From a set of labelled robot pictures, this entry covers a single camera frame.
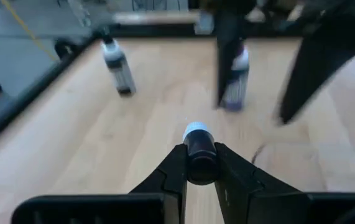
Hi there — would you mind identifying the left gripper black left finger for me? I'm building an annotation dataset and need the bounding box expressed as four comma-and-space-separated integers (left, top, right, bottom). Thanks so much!
11, 144, 188, 224

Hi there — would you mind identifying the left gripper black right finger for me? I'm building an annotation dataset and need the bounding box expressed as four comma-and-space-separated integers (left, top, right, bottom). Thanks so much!
214, 142, 355, 224

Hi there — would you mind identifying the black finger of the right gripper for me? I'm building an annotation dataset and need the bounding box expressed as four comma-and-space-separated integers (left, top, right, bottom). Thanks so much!
276, 18, 355, 125
216, 9, 247, 108

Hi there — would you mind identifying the large purple-capped food coloring bottle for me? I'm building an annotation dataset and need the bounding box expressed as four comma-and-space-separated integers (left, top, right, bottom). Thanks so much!
220, 45, 250, 112

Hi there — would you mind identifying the small dark food coloring bottle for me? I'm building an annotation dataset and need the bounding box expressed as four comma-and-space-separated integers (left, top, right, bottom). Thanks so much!
182, 121, 221, 186

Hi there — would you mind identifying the large black-capped food coloring bottle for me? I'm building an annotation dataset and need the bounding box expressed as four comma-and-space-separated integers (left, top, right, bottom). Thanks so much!
99, 27, 137, 96

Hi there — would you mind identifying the black aluminium table frame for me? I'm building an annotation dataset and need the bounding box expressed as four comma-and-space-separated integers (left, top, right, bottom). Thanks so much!
0, 21, 302, 153

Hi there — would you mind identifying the yellow cable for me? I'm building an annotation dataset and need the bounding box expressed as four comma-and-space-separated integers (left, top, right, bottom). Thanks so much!
0, 0, 58, 62

